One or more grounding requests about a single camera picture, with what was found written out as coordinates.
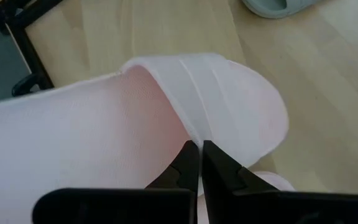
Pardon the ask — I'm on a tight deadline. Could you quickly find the pink slide sandal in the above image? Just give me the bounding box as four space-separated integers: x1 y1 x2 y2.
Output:
0 52 290 224

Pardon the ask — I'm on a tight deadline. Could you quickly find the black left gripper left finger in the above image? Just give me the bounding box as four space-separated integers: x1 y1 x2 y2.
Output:
32 139 200 224

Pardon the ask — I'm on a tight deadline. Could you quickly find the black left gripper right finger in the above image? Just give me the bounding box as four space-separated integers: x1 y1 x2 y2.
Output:
202 140 358 224

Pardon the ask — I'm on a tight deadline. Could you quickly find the grey slide sandal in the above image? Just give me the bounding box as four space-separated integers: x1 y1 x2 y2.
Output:
241 0 321 19

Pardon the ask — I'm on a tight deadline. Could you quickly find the black metal table frame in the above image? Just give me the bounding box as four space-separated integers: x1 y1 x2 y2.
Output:
0 0 65 98

